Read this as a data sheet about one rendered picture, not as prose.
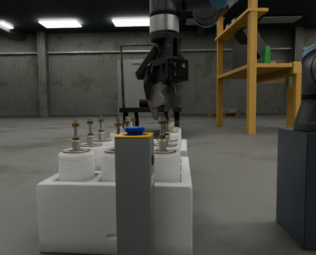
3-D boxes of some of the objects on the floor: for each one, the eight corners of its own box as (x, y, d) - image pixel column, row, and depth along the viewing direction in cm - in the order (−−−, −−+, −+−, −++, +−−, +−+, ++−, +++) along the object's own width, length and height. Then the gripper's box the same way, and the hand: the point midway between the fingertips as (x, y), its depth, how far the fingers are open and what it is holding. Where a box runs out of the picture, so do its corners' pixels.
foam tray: (188, 202, 106) (188, 156, 104) (192, 258, 67) (192, 185, 65) (89, 200, 109) (88, 156, 108) (39, 252, 70) (36, 183, 69)
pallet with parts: (234, 115, 1016) (234, 107, 1013) (240, 116, 941) (240, 107, 939) (205, 116, 1019) (205, 108, 1017) (208, 116, 944) (208, 108, 942)
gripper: (159, 28, 62) (160, 121, 64) (194, 35, 69) (194, 119, 71) (139, 36, 69) (140, 120, 71) (172, 41, 76) (172, 118, 77)
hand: (160, 114), depth 73 cm, fingers open, 3 cm apart
